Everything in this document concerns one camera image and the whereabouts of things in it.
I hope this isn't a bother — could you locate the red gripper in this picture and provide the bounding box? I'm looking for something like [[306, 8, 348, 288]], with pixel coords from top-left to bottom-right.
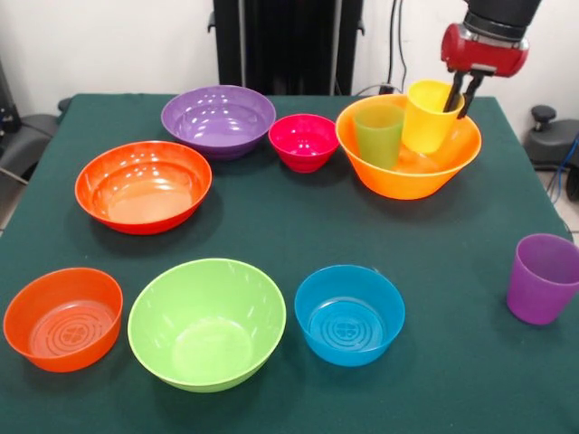
[[441, 22, 530, 120]]

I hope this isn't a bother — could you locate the yellow cup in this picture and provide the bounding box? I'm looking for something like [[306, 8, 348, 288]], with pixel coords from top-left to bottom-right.
[[401, 79, 466, 155]]

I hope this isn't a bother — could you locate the green cup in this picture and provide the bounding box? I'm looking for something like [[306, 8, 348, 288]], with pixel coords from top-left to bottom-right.
[[353, 104, 406, 171]]

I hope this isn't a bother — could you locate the large orange bowl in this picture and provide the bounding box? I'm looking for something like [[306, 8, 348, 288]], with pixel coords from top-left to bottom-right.
[[335, 93, 483, 201]]

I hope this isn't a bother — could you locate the pink bowl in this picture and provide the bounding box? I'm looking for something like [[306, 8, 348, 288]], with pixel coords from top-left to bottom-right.
[[268, 114, 340, 174]]

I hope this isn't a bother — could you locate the purple cup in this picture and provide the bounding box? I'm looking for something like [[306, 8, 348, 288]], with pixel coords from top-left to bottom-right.
[[506, 232, 579, 326]]

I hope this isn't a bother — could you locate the dark green table cloth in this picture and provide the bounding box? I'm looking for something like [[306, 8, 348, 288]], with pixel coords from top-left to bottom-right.
[[0, 92, 579, 434]]

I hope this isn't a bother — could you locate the purple bowl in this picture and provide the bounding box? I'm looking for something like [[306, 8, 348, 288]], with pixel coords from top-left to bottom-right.
[[160, 85, 277, 162]]

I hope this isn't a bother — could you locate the blue bowl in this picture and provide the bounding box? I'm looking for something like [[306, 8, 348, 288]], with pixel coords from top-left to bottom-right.
[[294, 264, 406, 368]]

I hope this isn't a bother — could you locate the wide red bowl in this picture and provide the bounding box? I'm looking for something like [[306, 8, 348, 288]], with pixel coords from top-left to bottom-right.
[[74, 140, 214, 236]]

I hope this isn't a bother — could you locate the green bowl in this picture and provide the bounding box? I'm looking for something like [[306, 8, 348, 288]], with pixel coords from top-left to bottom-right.
[[127, 258, 288, 393]]

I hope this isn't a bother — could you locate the small orange bowl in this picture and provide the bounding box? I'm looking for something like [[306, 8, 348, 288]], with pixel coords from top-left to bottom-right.
[[3, 267, 124, 373]]

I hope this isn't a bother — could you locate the black hanging cable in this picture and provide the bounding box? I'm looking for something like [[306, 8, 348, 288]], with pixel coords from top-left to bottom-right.
[[387, 0, 409, 95]]

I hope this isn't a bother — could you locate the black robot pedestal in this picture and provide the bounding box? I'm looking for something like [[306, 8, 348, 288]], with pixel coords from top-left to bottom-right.
[[207, 0, 366, 96]]

